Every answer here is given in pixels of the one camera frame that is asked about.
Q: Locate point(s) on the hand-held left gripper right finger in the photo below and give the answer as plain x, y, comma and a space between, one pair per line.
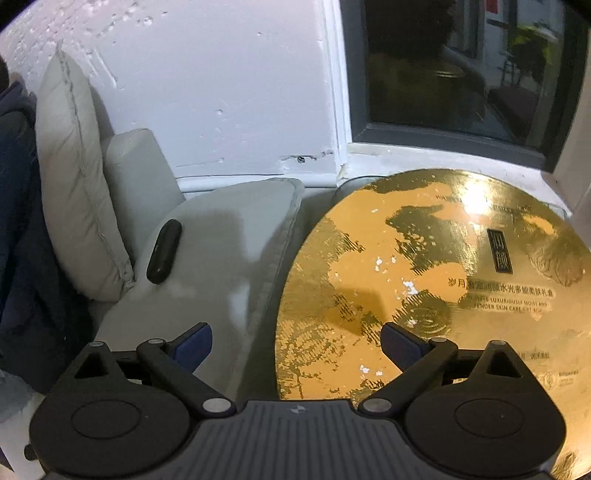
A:
398, 345

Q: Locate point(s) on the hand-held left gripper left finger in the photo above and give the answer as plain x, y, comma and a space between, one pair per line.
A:
195, 344

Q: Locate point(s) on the round gold box lid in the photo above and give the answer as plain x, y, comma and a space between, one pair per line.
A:
429, 281

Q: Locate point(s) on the grey seat cushion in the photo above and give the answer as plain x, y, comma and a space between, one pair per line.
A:
231, 258

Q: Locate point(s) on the black oblong case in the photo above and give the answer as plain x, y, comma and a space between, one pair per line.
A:
163, 251

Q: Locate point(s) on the small grey cushion block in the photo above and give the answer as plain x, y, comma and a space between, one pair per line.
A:
138, 184

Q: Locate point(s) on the dark blue cloth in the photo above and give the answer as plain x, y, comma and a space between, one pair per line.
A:
32, 230

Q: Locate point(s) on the large beige back pillow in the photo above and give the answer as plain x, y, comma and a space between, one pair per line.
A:
76, 184

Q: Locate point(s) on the dark framed window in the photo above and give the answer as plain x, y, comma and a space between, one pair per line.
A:
457, 69

